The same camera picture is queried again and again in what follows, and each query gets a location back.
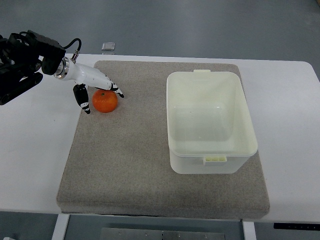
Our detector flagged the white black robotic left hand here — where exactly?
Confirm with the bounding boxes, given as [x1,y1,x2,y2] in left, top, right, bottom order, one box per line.
[54,56,124,114]

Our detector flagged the orange fruit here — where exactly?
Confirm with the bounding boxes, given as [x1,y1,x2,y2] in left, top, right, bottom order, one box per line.
[92,89,118,113]

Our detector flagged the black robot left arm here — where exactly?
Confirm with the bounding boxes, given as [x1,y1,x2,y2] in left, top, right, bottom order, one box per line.
[0,30,66,105]

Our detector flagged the white plastic storage box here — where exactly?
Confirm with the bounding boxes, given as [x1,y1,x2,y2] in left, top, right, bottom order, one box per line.
[166,70,258,174]

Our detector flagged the grey fabric mat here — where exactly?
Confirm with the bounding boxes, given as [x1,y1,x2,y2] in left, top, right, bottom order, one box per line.
[56,60,270,220]

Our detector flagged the white table left leg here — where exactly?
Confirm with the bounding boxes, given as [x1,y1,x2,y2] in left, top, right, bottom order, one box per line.
[51,214,70,240]

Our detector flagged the white table leg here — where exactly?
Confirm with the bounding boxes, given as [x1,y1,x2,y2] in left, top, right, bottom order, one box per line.
[51,214,70,240]
[242,221,257,240]

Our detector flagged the white table right leg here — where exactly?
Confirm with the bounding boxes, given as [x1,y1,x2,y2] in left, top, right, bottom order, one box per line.
[242,221,257,240]

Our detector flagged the black table control panel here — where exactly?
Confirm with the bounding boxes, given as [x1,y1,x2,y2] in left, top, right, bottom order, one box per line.
[273,222,320,231]

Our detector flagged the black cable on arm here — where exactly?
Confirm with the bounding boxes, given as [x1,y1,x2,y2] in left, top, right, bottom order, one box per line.
[61,37,82,61]

